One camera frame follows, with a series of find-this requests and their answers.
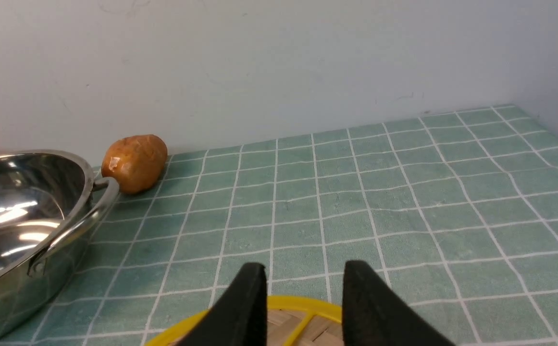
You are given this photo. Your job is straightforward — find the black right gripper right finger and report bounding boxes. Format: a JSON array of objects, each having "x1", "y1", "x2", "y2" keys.
[{"x1": 342, "y1": 260, "x2": 454, "y2": 346}]

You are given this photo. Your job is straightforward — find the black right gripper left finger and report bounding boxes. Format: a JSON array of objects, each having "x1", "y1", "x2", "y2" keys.
[{"x1": 178, "y1": 262, "x2": 268, "y2": 346}]

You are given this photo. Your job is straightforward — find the yellow bamboo steamer lid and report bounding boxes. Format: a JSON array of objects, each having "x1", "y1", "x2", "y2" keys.
[{"x1": 145, "y1": 295, "x2": 345, "y2": 346}]

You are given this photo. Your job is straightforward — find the stainless steel pot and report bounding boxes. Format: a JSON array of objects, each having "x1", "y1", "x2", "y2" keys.
[{"x1": 0, "y1": 149, "x2": 119, "y2": 338}]

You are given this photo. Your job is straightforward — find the green checkered tablecloth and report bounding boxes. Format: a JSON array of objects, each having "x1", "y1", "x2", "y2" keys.
[{"x1": 0, "y1": 105, "x2": 558, "y2": 346}]

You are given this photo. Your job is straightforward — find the brown potato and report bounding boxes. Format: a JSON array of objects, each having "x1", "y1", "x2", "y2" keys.
[{"x1": 100, "y1": 134, "x2": 168, "y2": 195}]

